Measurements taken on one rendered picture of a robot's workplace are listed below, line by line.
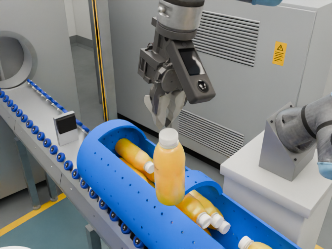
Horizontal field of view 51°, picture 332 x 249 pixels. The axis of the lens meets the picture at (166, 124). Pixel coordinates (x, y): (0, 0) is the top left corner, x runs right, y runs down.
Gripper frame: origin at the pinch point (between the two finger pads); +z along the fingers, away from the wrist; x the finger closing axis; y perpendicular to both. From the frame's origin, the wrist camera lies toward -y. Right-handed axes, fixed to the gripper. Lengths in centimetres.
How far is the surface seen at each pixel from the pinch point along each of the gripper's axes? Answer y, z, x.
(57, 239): 100, 170, -12
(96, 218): 34, 71, -5
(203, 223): -5.7, 34.9, -15.6
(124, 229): 18, 59, -7
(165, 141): -2.7, 1.8, 1.8
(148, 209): 6.1, 35.6, -5.4
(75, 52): 444, 212, -179
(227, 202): -1, 39, -31
